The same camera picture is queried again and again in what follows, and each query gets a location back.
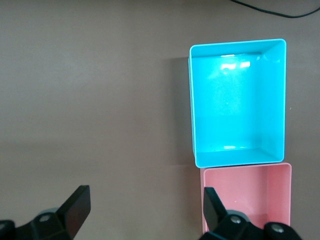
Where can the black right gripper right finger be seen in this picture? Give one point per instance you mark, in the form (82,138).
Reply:
(217,215)

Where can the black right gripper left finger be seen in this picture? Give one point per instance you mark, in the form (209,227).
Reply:
(72,215)

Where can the pink plastic bin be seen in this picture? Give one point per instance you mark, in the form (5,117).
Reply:
(250,190)

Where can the blue plastic bin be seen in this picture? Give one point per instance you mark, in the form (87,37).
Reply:
(237,100)

